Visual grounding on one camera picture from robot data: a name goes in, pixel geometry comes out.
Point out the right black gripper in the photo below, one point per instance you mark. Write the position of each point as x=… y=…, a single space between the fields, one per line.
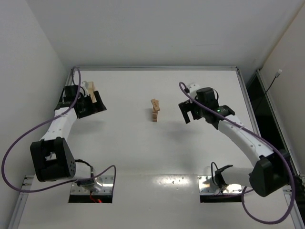
x=189 y=109

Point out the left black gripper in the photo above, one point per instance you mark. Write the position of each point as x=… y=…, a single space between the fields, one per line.
x=90 y=105

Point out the wooden block box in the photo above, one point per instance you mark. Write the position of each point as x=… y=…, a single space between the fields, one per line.
x=91 y=89

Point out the wood block with print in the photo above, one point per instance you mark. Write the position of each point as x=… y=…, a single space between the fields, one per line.
x=155 y=105

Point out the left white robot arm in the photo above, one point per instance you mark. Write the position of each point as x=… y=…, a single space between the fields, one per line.
x=51 y=156

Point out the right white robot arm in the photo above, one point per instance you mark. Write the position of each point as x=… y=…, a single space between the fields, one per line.
x=270 y=170

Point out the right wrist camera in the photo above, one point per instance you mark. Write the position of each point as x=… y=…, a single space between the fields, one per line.
x=191 y=89

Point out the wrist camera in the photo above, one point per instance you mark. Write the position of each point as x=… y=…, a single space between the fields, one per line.
x=191 y=89
x=85 y=84

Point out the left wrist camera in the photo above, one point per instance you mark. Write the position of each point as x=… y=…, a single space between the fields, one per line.
x=85 y=84

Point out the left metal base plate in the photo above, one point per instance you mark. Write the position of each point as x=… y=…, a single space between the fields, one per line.
x=102 y=185

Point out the metal base plate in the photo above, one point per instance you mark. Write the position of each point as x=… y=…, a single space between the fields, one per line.
x=102 y=185
x=207 y=187

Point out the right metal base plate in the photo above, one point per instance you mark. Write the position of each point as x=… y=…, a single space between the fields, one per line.
x=207 y=187

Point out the aluminium table frame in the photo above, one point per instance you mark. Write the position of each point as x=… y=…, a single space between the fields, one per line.
x=157 y=164

